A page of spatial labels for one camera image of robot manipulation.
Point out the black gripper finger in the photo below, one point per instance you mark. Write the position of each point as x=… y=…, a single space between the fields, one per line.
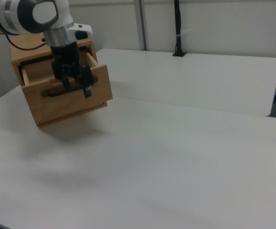
x=67 y=84
x=87 y=78

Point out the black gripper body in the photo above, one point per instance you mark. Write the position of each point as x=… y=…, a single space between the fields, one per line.
x=65 y=59

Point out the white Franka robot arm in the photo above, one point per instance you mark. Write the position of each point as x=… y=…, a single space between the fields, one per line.
x=21 y=16

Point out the wooden drawer cabinet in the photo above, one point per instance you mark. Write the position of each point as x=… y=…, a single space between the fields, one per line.
x=30 y=55

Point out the black pole with clamp base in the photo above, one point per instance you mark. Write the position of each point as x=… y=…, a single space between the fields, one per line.
x=178 y=23

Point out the white zip tie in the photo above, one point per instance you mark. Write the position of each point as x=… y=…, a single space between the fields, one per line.
x=185 y=33

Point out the grey metal partition post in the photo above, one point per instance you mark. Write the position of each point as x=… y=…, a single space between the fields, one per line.
x=142 y=23

